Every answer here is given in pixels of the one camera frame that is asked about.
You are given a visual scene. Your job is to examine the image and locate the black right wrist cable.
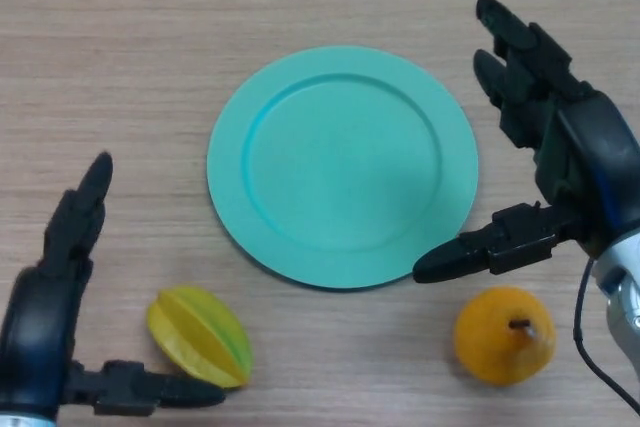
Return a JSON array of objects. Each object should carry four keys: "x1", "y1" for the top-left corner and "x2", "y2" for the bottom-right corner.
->
[{"x1": 571, "y1": 256, "x2": 640, "y2": 409}]

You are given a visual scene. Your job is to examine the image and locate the orange pear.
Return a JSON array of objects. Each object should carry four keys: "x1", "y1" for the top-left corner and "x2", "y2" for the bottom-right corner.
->
[{"x1": 453, "y1": 285, "x2": 557, "y2": 387}]

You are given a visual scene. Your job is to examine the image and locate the yellow starfruit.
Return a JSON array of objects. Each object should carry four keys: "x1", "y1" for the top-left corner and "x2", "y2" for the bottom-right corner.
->
[{"x1": 145, "y1": 285, "x2": 254, "y2": 390}]

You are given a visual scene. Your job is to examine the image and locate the green round plate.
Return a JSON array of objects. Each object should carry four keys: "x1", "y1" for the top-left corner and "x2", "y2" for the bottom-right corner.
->
[{"x1": 206, "y1": 44, "x2": 480, "y2": 291}]

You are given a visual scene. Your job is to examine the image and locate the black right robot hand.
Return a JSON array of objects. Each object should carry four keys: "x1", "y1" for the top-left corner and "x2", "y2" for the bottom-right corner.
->
[{"x1": 412, "y1": 0, "x2": 640, "y2": 285}]

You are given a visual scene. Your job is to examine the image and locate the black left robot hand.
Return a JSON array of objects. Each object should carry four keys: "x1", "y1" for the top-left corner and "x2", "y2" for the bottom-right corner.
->
[{"x1": 0, "y1": 150, "x2": 227, "y2": 418}]

